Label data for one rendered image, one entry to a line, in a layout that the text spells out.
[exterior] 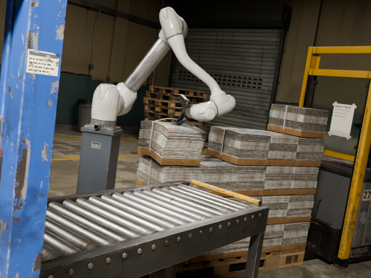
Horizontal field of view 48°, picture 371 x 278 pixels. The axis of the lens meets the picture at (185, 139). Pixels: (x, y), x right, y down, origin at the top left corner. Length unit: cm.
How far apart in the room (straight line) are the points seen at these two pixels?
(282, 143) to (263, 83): 714
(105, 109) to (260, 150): 118
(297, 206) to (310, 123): 67
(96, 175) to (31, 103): 180
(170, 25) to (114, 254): 153
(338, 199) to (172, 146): 188
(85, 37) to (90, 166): 783
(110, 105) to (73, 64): 756
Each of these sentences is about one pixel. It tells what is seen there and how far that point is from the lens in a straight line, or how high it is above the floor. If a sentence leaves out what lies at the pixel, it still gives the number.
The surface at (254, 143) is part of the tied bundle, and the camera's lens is 299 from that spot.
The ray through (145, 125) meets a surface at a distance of 277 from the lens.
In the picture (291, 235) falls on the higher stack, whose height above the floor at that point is 27.
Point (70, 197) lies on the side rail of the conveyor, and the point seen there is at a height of 80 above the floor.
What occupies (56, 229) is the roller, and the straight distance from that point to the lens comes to 147.
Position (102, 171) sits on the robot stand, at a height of 76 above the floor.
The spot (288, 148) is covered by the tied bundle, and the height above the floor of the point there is 97.
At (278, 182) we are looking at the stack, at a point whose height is 71.
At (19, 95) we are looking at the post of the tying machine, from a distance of 79.
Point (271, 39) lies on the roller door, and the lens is 1034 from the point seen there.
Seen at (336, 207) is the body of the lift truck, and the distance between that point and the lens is 396.
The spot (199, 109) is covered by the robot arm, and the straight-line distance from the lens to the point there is 240.
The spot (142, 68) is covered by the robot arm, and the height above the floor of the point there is 140.
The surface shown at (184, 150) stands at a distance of 260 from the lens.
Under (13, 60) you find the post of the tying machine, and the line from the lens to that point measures 81.
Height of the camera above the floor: 131
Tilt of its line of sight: 7 degrees down
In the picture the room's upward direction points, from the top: 8 degrees clockwise
